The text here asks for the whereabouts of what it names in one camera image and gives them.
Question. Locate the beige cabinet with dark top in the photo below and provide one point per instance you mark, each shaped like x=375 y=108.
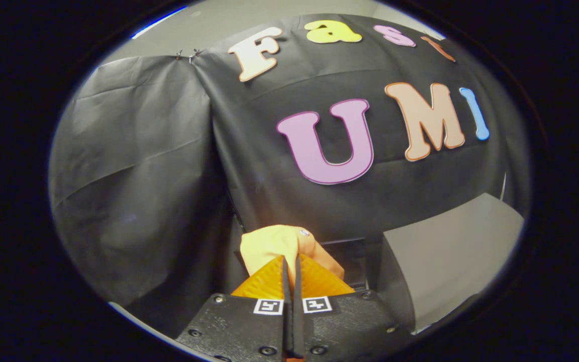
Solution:
x=450 y=251

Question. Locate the black backdrop cloth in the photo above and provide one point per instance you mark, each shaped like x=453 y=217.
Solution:
x=143 y=176

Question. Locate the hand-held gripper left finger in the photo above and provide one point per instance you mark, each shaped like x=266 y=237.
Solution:
x=239 y=327

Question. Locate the orange yellow shirt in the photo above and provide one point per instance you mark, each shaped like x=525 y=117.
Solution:
x=274 y=244

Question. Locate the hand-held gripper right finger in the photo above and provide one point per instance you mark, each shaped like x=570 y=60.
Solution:
x=350 y=327

